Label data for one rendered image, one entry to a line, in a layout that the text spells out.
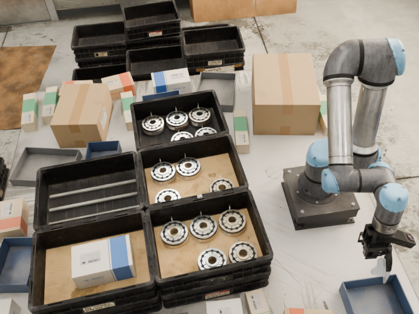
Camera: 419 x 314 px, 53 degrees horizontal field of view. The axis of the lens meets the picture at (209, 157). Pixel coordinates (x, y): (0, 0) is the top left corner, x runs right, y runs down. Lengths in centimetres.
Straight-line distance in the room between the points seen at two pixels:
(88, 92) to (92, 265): 100
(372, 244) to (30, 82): 315
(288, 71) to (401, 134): 137
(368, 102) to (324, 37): 267
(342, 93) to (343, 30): 292
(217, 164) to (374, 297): 79
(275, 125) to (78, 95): 98
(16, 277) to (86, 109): 81
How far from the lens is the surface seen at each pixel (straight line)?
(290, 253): 173
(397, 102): 358
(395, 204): 130
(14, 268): 188
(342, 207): 176
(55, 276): 164
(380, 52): 143
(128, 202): 173
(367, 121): 155
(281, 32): 416
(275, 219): 181
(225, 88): 237
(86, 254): 154
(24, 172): 217
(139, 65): 315
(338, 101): 138
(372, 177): 138
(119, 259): 150
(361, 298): 170
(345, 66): 140
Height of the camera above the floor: 221
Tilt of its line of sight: 48 degrees down
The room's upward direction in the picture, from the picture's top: 3 degrees counter-clockwise
